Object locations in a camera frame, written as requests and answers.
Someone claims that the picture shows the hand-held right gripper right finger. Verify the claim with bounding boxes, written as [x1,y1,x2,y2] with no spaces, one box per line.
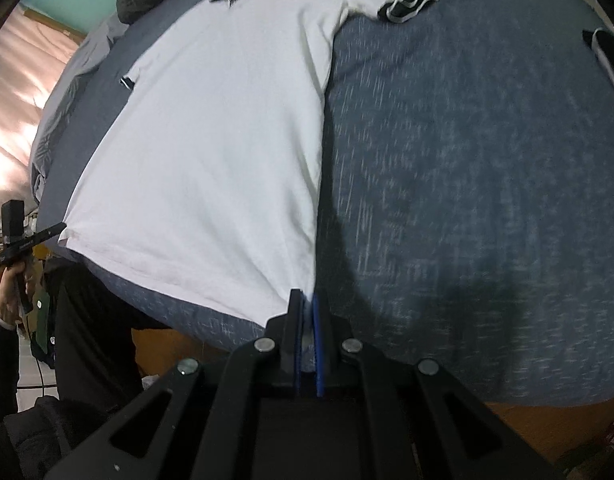
[312,295,563,480]

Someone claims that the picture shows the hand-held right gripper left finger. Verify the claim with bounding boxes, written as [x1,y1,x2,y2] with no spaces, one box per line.
[44,289,305,480]

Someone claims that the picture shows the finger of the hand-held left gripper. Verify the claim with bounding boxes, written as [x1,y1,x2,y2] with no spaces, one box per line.
[24,222,68,251]

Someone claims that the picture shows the white polo shirt black collar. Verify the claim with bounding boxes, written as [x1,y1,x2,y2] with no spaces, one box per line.
[57,0,442,351]

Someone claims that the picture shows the person's left forearm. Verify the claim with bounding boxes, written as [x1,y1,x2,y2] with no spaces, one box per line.
[0,310,22,426]

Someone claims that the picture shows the person's left hand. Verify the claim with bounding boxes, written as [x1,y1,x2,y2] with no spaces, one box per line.
[0,265,38,325]

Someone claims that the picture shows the person's leg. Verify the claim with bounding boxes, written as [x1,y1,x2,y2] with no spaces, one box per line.
[52,262,168,401]

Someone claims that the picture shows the pink curtain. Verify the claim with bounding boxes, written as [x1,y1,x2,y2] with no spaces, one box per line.
[0,2,88,221]

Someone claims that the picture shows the light grey sheet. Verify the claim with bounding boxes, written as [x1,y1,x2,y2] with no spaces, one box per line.
[29,15,130,206]

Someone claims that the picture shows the black folded garment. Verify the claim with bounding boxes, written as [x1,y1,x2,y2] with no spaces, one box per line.
[582,27,614,103]

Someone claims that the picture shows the wooden window frame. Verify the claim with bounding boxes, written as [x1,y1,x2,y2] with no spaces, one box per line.
[24,5,88,38]

